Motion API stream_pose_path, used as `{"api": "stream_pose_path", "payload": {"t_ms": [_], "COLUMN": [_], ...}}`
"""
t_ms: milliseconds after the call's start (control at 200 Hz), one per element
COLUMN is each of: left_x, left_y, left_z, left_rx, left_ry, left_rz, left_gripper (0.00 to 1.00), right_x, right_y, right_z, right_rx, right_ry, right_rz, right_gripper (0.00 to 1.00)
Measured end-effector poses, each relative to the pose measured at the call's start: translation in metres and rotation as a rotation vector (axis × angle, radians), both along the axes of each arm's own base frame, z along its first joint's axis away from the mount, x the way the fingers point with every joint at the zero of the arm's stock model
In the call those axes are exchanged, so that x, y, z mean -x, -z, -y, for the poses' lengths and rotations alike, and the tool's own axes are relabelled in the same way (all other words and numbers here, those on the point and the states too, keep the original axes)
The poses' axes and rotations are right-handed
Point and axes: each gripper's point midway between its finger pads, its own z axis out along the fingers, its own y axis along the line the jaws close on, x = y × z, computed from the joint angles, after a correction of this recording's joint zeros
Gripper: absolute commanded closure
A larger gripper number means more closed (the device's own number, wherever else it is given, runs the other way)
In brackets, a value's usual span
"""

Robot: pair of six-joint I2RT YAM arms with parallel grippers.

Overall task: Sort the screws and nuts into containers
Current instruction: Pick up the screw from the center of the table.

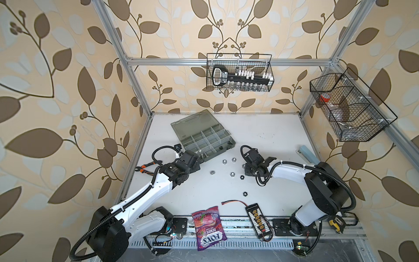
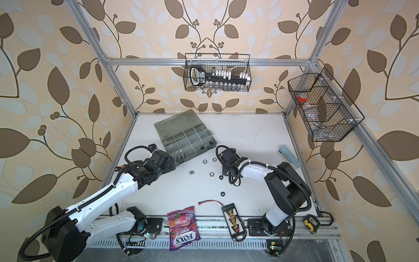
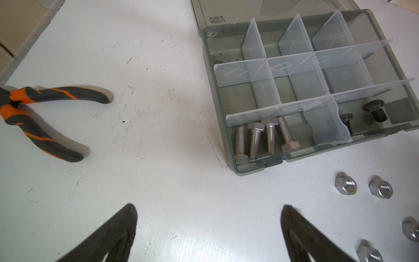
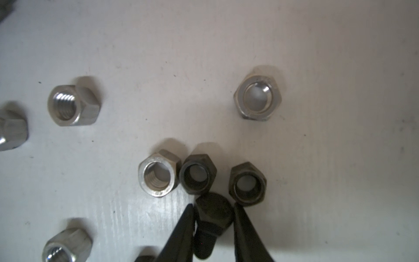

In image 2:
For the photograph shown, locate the black wire basket right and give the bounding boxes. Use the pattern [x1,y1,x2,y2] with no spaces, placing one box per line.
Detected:
[288,68,364,142]

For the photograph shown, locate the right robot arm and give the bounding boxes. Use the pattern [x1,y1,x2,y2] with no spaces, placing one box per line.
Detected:
[216,145,312,235]

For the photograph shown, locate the black parallel charging board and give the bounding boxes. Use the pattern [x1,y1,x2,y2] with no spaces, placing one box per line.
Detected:
[222,203,247,242]

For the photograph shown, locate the red item in basket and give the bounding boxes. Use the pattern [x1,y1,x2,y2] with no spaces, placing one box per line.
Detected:
[297,93,308,104]

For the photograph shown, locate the black wire basket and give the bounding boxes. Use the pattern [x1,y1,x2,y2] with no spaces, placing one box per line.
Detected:
[183,52,252,92]
[288,68,364,142]

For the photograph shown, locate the black wire basket centre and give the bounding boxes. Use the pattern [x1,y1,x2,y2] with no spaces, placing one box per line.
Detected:
[183,52,252,92]

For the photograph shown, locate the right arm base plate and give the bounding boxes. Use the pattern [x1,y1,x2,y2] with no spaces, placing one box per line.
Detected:
[247,218,292,238]

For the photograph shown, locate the red black wire lead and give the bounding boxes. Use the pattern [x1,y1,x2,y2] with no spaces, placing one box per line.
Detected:
[198,200,225,207]

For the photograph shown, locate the purple Fox's candy bag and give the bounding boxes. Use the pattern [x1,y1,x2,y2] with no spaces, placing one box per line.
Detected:
[167,206,201,251]

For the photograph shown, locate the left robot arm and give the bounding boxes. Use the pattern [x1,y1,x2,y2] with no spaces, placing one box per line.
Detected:
[18,150,176,262]

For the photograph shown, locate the light blue sharpening block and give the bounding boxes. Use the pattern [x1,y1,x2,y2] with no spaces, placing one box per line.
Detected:
[277,145,301,169]

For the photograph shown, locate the yellow tape measure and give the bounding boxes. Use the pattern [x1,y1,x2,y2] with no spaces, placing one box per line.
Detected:
[303,215,320,234]

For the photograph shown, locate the socket set with ratchet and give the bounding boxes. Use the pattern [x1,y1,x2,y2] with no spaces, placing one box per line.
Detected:
[189,65,252,88]

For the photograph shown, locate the grey plastic organizer box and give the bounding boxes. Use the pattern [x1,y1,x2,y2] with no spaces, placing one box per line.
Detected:
[155,110,217,166]

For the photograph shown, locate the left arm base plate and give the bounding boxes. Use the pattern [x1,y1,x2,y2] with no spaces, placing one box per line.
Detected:
[129,217,163,236]

